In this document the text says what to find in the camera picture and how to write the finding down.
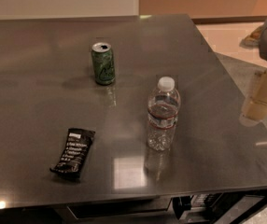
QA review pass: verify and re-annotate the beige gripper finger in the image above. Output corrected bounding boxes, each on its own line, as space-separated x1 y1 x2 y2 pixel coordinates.
241 69 267 121

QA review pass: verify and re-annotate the clear plastic water bottle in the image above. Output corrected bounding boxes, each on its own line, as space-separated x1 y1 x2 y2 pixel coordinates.
148 77 181 151

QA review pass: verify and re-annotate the black equipment under table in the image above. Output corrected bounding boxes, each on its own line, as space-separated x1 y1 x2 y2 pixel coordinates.
172 192 264 224

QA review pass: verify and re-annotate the green soda can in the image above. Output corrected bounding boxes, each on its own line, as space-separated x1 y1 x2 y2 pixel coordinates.
91 42 115 85

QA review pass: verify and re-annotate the black snack bar wrapper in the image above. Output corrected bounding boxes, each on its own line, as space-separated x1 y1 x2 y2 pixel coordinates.
49 128 95 178

